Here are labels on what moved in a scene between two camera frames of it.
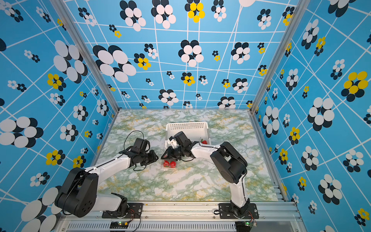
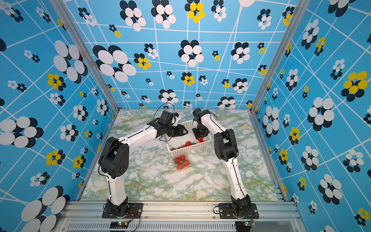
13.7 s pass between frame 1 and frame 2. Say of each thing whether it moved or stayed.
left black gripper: moved
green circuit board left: stayed
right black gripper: moved
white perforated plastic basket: moved
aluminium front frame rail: stayed
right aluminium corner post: stayed
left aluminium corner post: stayed
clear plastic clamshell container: moved
